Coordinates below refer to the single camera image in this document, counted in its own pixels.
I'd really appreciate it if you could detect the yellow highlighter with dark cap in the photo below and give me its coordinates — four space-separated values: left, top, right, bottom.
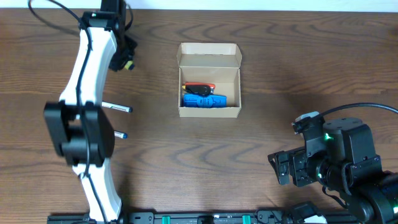
124 60 135 70

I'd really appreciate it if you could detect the black and white marker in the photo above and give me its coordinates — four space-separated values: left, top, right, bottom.
101 101 132 113

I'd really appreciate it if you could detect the blue plastic case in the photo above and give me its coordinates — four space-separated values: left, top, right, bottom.
183 94 227 108

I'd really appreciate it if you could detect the black tape dispenser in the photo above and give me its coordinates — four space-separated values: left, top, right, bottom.
182 85 212 96

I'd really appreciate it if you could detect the red stapler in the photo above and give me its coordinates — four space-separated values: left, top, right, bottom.
183 82 216 90

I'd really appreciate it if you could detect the brown cardboard box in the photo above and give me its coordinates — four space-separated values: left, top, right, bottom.
177 42 242 118

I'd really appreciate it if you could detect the blue and white marker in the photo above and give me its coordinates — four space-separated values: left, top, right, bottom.
114 131 128 139

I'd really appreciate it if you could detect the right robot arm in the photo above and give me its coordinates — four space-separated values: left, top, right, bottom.
268 118 397 223

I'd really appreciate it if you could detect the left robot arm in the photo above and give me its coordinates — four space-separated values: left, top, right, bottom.
44 1 137 223

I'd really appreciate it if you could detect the right green clamp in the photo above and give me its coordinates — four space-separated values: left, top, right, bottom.
242 215 251 224

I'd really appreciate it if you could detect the green clamp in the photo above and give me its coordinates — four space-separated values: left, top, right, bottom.
242 215 251 224
162 216 171 224

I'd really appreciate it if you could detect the left green clamp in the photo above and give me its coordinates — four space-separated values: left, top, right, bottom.
162 216 171 224

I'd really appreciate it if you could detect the right black cable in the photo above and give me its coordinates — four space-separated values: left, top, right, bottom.
317 102 398 119

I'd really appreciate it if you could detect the black cable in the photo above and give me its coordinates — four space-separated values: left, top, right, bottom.
27 0 134 224
317 102 398 119

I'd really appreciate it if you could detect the left black cable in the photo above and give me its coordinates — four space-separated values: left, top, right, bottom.
27 0 134 224

